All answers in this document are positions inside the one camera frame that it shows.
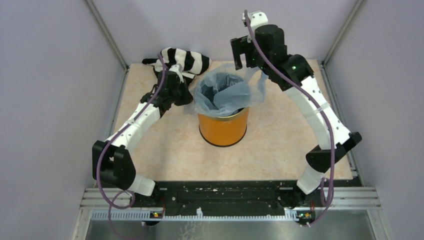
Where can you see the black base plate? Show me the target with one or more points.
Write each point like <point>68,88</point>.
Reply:
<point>227,198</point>

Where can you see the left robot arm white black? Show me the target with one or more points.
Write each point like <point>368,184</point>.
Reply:
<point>112,163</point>

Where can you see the aluminium corner post right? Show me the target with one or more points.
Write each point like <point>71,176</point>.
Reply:
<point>343,31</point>

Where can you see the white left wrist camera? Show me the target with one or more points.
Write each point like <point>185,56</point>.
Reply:
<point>177,68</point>

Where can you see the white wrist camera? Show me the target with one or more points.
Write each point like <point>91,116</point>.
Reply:
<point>177,68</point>
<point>257,19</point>

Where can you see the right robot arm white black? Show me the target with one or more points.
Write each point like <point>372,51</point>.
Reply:
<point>294,76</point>

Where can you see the aluminium frame rail front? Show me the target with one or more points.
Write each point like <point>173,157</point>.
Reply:
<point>115,205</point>

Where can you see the black white striped cloth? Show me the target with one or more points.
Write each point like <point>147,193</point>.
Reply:
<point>193,63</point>

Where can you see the translucent blue plastic bag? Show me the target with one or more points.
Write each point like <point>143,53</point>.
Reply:
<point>224,91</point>

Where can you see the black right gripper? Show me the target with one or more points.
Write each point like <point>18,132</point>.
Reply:
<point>240,46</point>

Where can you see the orange trash bin gold rim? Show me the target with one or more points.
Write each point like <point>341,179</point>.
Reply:
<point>224,131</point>

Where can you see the aluminium corner post left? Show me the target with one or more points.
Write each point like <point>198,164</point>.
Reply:
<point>104,30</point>

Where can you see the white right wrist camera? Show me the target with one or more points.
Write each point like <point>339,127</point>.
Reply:
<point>257,19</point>

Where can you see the aluminium corner post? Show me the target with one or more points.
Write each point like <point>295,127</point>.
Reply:
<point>104,30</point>
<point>343,31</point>

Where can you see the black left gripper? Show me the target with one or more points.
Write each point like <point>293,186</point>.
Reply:
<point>188,97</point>

